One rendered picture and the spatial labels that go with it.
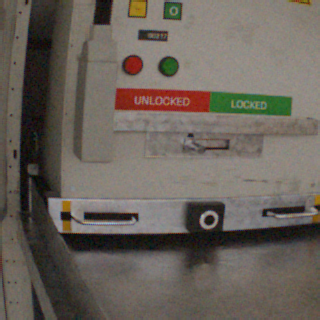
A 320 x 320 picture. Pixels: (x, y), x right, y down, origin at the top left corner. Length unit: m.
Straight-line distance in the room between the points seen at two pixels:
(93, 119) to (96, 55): 0.09
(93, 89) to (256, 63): 0.33
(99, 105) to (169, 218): 0.26
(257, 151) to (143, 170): 0.20
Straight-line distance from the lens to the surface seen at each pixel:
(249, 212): 1.14
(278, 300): 0.86
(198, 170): 1.09
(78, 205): 1.03
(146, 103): 1.04
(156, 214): 1.07
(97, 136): 0.92
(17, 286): 1.28
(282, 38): 1.13
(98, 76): 0.91
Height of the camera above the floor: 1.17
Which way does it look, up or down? 8 degrees down
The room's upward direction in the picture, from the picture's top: 4 degrees clockwise
